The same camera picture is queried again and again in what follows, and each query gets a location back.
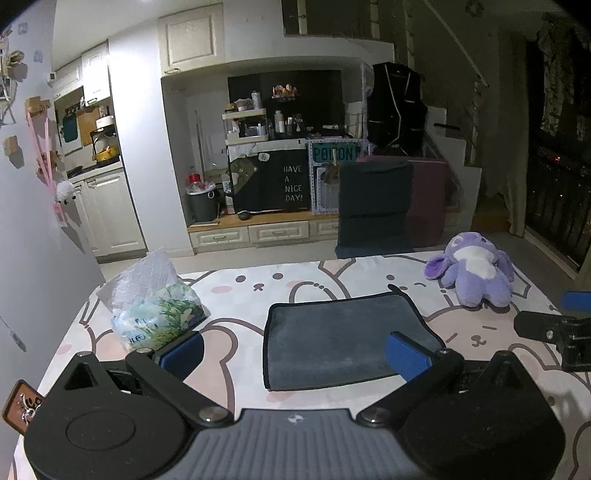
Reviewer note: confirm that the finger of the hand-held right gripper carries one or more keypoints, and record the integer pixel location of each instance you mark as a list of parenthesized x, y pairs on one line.
[(578, 302), (542, 328)]

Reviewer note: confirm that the white countertop shelf rack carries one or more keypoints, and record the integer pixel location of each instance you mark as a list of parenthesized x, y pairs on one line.
[(244, 127)]

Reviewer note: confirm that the white kitchen base cabinet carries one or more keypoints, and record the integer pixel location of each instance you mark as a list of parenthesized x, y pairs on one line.
[(111, 212)]

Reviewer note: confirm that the plastic bag of tissue packs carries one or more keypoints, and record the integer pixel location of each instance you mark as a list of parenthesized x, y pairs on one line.
[(150, 307)]

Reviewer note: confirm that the teal sign plate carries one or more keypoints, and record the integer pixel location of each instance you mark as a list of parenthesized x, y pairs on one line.
[(333, 153)]

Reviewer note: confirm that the white drawer unit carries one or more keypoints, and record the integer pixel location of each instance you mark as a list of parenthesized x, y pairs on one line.
[(263, 231)]

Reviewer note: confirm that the purple plush toy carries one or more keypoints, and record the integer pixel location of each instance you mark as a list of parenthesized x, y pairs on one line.
[(475, 272)]

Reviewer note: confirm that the black printed cabinet curtain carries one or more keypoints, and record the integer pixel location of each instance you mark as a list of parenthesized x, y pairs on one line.
[(272, 184)]

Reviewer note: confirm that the dark folding floor chair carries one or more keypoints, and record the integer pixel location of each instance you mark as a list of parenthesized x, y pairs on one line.
[(375, 207)]

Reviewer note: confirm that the rabbit print blanket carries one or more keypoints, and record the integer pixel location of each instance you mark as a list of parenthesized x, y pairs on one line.
[(240, 300)]

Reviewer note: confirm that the white upper cabinet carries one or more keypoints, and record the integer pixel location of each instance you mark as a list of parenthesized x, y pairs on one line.
[(191, 39)]

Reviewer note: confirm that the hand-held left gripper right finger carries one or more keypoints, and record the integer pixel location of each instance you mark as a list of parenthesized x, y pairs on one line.
[(408, 358)]

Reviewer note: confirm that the orange tag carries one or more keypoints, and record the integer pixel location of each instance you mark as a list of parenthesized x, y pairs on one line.
[(23, 406)]

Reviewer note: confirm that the grey towel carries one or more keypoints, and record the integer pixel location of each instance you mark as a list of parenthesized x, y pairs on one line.
[(337, 337)]

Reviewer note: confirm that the floral window curtain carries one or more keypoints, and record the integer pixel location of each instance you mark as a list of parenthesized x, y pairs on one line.
[(558, 74)]

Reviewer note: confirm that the fruit basket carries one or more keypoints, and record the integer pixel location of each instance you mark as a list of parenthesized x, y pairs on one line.
[(283, 92)]

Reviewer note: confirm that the dark trash bin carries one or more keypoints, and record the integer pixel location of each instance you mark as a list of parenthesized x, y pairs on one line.
[(202, 203)]

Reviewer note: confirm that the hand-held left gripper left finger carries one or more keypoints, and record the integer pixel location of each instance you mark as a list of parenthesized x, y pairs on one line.
[(181, 356)]

